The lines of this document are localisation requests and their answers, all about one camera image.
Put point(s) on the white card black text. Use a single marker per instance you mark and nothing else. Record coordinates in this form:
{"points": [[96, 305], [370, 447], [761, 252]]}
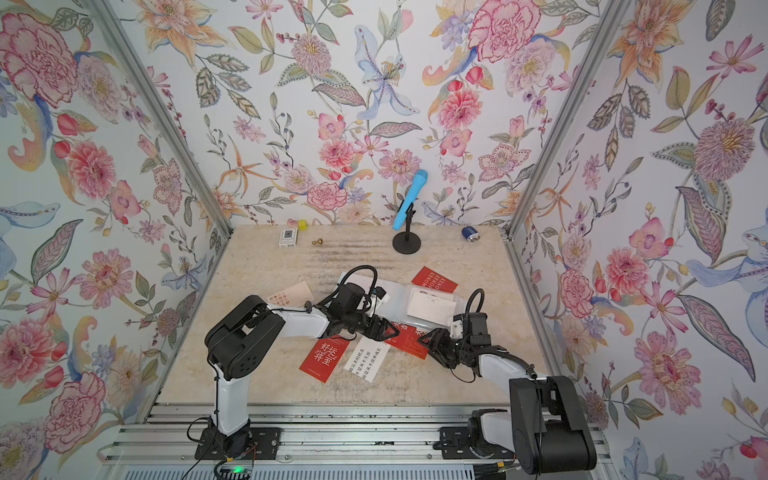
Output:
{"points": [[367, 359]]}

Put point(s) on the small blue cylinder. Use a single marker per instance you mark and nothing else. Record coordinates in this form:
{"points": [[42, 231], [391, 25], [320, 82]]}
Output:
{"points": [[470, 234]]}

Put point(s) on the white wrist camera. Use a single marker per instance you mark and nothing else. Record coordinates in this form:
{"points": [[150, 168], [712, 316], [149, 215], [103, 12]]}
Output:
{"points": [[380, 296], [457, 329]]}

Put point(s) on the red card gold characters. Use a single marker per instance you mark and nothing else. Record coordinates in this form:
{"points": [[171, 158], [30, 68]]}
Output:
{"points": [[408, 341]]}

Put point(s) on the white playing card box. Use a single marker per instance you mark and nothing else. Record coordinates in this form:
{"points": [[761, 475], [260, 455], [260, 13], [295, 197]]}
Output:
{"points": [[288, 237]]}

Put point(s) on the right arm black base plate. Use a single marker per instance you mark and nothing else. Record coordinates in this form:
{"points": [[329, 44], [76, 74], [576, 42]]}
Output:
{"points": [[461, 443]]}

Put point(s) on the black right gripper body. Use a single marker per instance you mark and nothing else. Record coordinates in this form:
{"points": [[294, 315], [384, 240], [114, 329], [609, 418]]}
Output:
{"points": [[455, 347]]}

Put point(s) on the aluminium corner post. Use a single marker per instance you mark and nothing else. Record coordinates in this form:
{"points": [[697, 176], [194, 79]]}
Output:
{"points": [[606, 28], [105, 18]]}

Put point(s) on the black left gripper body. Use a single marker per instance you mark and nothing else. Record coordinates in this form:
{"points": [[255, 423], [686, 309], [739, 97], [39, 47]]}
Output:
{"points": [[354, 319]]}

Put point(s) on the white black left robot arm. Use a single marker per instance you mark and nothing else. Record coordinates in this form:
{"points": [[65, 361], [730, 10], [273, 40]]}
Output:
{"points": [[239, 342]]}

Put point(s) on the red money card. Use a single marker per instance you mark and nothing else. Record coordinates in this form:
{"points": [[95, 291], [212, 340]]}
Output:
{"points": [[430, 279]]}

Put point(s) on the aluminium corner post left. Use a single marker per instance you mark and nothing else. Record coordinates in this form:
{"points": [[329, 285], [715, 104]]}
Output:
{"points": [[105, 18]]}

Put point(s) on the aluminium corner post right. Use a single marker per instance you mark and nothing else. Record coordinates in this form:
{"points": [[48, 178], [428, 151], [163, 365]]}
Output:
{"points": [[606, 28]]}

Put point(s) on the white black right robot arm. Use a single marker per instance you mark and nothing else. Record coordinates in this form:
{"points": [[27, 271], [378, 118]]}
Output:
{"points": [[544, 429]]}

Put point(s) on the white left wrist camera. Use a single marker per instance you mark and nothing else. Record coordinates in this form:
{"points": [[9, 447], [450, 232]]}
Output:
{"points": [[380, 296]]}

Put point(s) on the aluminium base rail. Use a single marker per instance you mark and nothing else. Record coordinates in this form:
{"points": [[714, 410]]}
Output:
{"points": [[318, 441]]}

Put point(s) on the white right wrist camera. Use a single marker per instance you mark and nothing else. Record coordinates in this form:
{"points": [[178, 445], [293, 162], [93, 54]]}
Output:
{"points": [[457, 329]]}

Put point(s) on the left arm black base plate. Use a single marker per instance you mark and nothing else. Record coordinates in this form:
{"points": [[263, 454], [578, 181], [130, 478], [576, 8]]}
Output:
{"points": [[248, 443]]}

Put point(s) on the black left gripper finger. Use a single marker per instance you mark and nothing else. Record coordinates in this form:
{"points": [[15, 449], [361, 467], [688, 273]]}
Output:
{"points": [[382, 328], [377, 335]]}

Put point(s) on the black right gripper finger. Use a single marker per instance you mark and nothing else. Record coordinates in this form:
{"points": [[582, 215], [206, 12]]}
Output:
{"points": [[446, 360], [433, 339]]}

